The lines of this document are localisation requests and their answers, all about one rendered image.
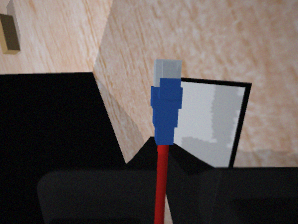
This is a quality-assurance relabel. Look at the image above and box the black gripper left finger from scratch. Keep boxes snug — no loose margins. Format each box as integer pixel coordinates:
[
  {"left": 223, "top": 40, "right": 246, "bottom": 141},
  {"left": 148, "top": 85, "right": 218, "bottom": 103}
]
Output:
[{"left": 37, "top": 136, "right": 158, "bottom": 224}]

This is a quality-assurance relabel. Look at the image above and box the black border strip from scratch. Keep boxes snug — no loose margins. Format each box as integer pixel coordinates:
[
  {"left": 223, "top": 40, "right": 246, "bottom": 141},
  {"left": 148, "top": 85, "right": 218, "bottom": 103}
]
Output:
[{"left": 181, "top": 78, "right": 246, "bottom": 88}]

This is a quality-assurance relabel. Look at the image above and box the small brown box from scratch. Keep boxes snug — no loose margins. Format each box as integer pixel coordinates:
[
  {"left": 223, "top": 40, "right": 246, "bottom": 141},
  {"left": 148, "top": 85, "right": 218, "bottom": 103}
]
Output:
[{"left": 0, "top": 13, "right": 21, "bottom": 55}]

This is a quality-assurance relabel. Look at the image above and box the black outline strip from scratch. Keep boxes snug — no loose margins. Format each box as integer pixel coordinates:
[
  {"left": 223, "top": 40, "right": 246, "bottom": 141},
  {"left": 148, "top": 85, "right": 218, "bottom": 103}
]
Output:
[{"left": 228, "top": 83, "right": 252, "bottom": 167}]

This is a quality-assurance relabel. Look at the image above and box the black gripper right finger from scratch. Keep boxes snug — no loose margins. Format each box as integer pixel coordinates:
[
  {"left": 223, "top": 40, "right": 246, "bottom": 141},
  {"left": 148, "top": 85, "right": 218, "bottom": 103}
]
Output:
[{"left": 166, "top": 143, "right": 298, "bottom": 224}]

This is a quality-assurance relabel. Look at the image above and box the blue network plug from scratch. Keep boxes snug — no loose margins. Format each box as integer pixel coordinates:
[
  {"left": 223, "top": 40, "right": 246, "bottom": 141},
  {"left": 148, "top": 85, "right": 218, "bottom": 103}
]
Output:
[{"left": 150, "top": 59, "right": 183, "bottom": 145}]

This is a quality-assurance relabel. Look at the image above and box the black panel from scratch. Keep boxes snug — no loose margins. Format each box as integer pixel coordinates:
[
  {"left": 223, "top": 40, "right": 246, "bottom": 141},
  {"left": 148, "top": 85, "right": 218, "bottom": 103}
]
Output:
[{"left": 0, "top": 72, "right": 126, "bottom": 224}]

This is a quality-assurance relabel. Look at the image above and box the red cable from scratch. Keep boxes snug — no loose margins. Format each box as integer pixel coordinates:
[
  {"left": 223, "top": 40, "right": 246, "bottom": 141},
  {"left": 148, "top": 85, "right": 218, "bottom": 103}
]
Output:
[{"left": 154, "top": 145, "right": 169, "bottom": 224}]

